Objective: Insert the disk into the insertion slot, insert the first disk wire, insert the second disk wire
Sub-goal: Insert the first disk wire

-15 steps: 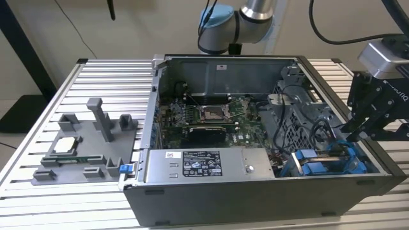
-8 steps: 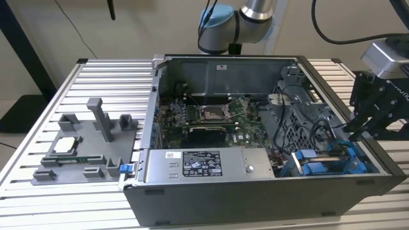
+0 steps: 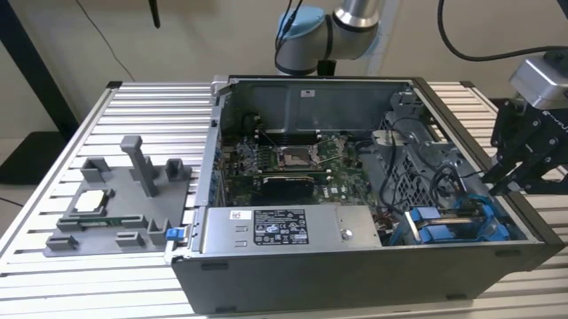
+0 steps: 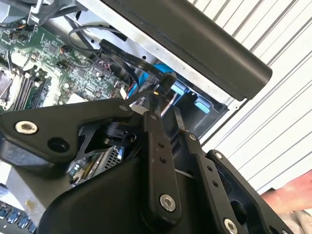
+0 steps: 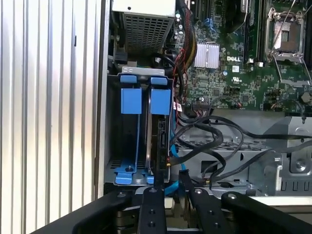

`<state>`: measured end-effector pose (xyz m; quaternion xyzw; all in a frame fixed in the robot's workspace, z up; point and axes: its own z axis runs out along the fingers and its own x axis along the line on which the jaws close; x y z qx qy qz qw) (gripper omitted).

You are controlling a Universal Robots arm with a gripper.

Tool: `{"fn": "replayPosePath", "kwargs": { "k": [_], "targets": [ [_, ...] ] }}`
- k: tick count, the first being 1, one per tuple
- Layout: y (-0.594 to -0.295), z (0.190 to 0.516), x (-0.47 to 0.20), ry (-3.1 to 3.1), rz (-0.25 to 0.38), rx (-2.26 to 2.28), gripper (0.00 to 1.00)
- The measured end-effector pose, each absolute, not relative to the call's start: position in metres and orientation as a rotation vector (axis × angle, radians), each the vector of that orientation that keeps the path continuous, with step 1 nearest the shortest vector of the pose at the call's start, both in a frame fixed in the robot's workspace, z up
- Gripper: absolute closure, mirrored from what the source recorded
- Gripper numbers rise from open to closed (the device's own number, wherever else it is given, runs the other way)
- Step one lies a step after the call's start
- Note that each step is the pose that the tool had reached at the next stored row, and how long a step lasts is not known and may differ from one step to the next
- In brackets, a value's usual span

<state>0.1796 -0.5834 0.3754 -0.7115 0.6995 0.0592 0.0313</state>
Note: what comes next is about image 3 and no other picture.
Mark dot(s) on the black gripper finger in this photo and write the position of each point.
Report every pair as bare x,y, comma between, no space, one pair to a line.
506,133
528,166

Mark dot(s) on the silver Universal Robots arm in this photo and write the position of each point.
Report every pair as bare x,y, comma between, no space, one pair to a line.
311,40

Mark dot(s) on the disk bay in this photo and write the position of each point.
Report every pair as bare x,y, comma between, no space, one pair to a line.
462,237

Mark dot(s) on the black RAM slot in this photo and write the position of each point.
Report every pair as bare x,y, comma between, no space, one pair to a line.
293,170

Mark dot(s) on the dark plastic drive latch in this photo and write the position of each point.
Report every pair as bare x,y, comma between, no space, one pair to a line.
405,103

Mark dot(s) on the grey perforated drive cage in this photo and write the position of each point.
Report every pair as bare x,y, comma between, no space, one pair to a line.
412,186

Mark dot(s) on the green motherboard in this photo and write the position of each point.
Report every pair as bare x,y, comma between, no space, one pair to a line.
341,166

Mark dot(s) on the CPU socket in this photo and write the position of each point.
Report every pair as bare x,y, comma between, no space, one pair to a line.
296,155

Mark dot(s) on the black graphics card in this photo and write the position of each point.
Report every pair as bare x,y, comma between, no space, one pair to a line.
287,189

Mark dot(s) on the black open PC case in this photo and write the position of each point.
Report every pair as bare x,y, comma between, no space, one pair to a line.
333,282

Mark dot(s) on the silver power supply unit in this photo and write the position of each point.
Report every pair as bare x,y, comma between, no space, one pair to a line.
222,229

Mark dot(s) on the blue case latch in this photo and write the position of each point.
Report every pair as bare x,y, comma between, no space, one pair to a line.
174,234

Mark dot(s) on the black antenna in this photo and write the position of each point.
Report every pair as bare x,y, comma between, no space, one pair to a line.
154,13

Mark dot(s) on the grey parts rack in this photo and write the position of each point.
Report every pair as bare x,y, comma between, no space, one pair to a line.
129,199

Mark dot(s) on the green RAM stick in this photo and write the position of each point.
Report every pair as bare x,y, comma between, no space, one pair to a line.
119,220

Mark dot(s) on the silver CPU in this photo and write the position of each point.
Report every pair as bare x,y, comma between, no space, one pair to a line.
91,201

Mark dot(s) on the black stand base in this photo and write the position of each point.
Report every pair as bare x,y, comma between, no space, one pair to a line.
31,156

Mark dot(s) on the black stand pole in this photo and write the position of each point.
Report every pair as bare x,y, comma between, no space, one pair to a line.
31,56

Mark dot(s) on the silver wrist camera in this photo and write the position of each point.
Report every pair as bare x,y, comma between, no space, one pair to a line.
539,83

